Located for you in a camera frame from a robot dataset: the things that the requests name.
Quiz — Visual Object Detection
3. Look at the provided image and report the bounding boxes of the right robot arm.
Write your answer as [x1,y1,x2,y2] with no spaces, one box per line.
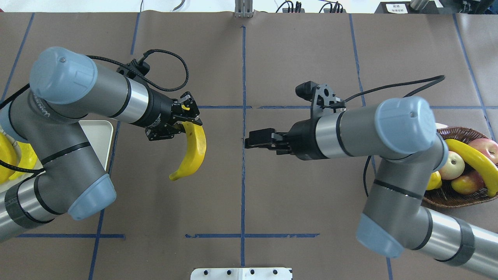
[270,97,497,279]

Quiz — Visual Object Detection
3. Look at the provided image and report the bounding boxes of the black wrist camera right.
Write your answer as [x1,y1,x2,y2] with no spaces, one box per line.
[295,81,346,119]

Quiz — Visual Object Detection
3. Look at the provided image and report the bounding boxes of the aluminium frame post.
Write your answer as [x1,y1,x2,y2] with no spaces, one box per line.
[234,0,254,18]

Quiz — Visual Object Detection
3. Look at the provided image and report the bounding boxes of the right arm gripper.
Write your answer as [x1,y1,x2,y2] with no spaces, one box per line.
[244,119,327,161]

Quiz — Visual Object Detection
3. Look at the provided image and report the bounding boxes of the white bear tray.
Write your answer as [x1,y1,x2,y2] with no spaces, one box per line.
[79,119,114,172]

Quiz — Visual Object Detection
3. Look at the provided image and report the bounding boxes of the yellow lemon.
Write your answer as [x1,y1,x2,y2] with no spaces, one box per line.
[426,171,443,191]

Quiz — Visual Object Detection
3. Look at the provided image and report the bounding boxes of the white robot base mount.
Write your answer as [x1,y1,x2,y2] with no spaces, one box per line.
[190,267,293,280]

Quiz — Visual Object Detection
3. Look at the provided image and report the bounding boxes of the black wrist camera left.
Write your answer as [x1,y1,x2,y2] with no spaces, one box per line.
[117,58,151,81]

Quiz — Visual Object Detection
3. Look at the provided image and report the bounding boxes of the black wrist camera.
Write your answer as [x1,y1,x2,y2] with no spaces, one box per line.
[295,81,346,119]
[117,58,151,81]

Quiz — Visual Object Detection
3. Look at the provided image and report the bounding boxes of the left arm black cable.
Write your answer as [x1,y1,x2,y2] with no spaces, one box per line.
[86,49,189,92]

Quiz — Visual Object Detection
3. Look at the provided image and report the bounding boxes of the worn yellow banana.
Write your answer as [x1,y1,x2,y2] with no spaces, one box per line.
[169,122,207,181]

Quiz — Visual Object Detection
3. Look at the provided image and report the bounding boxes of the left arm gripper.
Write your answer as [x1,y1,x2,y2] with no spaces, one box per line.
[145,92,203,141]

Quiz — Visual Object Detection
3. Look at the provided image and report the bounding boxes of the greenish ridged banana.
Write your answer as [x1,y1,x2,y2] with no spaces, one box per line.
[17,142,38,170]

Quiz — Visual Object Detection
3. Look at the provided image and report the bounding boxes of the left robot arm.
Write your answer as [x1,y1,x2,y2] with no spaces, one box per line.
[1,47,207,242]

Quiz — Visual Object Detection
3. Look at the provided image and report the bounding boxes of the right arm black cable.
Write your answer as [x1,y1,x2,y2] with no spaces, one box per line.
[342,75,446,103]

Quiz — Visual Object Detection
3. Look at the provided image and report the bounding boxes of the red apple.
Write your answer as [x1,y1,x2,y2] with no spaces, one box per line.
[468,138,498,165]

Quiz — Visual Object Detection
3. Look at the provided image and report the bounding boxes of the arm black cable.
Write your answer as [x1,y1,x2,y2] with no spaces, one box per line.
[86,49,189,92]
[342,75,446,103]

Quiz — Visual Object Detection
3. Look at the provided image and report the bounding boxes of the small yellow banana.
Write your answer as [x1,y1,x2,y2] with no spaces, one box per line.
[445,138,498,197]

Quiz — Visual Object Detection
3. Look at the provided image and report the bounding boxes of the brown wicker basket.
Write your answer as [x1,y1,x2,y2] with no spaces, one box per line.
[423,126,497,208]

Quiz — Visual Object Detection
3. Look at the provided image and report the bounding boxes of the black cable plugs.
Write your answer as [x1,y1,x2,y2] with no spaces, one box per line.
[274,0,347,14]

